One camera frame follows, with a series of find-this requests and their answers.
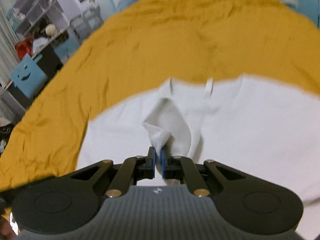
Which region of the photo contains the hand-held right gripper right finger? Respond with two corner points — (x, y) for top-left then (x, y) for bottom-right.
(160, 148), (247, 197)

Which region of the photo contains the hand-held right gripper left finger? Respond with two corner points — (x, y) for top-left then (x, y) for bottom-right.
(70, 147), (157, 197)

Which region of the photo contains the white t-shirt with blue print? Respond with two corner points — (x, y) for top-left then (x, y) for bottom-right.
(76, 76), (320, 207)

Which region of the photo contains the mustard yellow bed sheet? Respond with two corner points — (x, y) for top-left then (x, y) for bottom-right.
(0, 0), (320, 192)

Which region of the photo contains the dark desk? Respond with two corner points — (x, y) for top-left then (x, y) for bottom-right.
(32, 27), (83, 73)

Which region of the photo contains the blue smiley face box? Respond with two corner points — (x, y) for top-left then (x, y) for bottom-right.
(10, 54), (48, 98)

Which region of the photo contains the white plastic bag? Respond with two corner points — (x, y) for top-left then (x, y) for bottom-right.
(32, 37), (51, 53)

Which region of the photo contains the red bag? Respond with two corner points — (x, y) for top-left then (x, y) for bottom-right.
(14, 38), (34, 58)

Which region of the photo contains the grey curtain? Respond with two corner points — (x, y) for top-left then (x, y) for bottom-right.
(0, 5), (23, 87)

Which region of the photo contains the white open shelf unit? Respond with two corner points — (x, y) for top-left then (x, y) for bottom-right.
(6, 0), (71, 36)

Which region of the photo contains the blue and white wardrobe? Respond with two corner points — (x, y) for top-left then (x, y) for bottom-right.
(272, 0), (320, 29)

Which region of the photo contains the metal frame chair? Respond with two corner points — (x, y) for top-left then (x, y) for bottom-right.
(69, 2), (104, 41)

